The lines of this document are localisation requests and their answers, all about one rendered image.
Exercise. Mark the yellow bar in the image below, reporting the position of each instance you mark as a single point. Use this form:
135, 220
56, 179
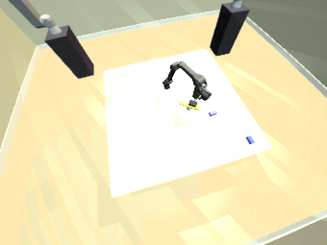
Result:
187, 105

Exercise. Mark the small blue block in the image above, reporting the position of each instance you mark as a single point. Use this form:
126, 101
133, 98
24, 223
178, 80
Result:
250, 140

